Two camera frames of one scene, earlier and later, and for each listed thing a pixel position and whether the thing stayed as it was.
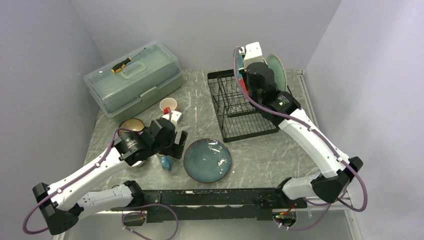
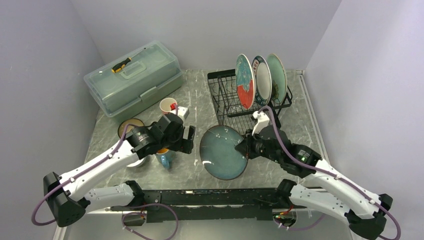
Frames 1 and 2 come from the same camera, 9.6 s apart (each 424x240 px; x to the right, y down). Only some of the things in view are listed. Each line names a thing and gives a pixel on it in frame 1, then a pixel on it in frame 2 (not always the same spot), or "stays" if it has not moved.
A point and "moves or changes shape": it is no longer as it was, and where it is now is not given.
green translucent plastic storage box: (154, 73) stays
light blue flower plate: (275, 63) stays
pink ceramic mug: (168, 102) stays
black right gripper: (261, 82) to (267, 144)
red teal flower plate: (240, 59) moves or changes shape
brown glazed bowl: (133, 124) stays
